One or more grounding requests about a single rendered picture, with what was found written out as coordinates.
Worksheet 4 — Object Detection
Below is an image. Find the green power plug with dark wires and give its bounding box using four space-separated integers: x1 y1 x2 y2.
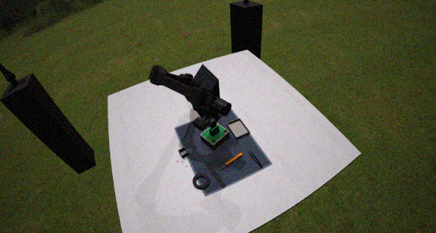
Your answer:
209 119 219 134

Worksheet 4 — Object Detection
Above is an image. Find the dark blue work mat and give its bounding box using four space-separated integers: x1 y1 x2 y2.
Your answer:
174 109 272 197

